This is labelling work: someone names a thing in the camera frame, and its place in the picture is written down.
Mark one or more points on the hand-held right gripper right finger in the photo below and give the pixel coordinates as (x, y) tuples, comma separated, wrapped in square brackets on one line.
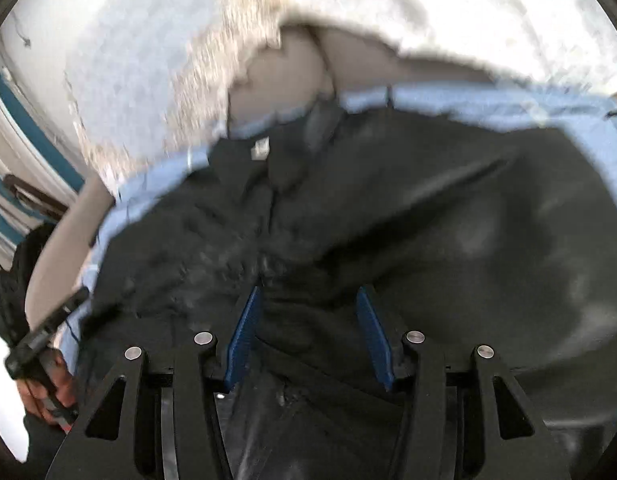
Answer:
[(374, 340)]

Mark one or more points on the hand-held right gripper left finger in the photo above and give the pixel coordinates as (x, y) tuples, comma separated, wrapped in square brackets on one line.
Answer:
[(243, 332)]

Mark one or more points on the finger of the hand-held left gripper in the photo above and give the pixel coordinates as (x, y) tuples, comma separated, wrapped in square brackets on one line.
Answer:
[(48, 327)]

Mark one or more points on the black jacket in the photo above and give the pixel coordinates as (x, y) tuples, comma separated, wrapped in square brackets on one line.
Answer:
[(388, 210)]

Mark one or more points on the person's left hand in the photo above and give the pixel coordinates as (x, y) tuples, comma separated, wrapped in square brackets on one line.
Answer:
[(32, 392)]

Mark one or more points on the dark cloth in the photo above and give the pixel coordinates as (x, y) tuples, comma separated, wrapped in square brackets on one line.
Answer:
[(16, 280)]

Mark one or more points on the white blue striped furniture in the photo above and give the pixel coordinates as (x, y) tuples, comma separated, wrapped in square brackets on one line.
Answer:
[(18, 170)]

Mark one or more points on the blue checked blanket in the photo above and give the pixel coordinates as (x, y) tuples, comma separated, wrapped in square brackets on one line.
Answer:
[(153, 180)]

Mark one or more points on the white lace bed cover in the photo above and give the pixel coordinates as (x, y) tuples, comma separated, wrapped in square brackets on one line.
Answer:
[(138, 60)]

